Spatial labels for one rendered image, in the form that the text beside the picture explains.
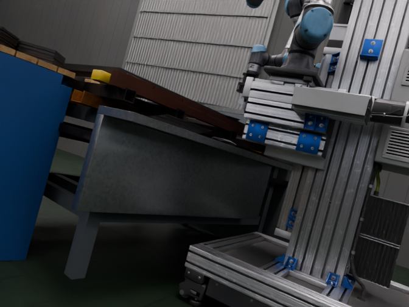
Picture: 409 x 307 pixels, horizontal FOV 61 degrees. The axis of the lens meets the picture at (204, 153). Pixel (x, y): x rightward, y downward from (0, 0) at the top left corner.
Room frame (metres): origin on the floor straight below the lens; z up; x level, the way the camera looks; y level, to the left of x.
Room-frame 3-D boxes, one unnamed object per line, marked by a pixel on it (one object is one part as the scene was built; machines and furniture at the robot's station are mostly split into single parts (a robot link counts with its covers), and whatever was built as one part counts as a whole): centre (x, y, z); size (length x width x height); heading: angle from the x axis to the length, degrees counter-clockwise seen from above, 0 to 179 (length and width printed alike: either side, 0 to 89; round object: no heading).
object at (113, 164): (1.74, -0.02, 0.48); 1.30 x 0.04 x 0.35; 141
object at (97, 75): (1.35, 0.46, 0.79); 0.06 x 0.05 x 0.04; 51
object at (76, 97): (2.03, 0.02, 0.70); 1.66 x 0.08 x 0.05; 141
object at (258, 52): (1.89, -0.14, 1.20); 0.09 x 0.08 x 0.11; 119
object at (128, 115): (1.69, -0.08, 0.67); 1.30 x 0.20 x 0.03; 141
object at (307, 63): (1.51, -0.30, 1.09); 0.15 x 0.15 x 0.10
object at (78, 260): (1.41, 0.38, 0.34); 0.06 x 0.06 x 0.68; 51
